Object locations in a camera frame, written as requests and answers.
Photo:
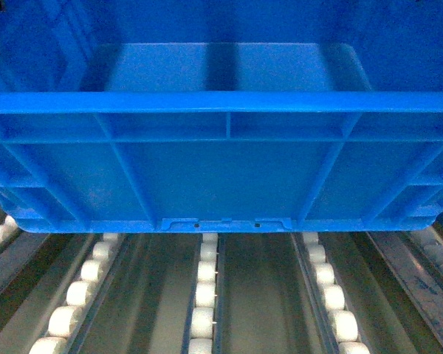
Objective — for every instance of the steel roller flow shelf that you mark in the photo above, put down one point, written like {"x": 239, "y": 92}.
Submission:
{"x": 346, "y": 292}

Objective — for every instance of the large blue plastic crate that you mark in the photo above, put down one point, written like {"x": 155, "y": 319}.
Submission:
{"x": 221, "y": 116}

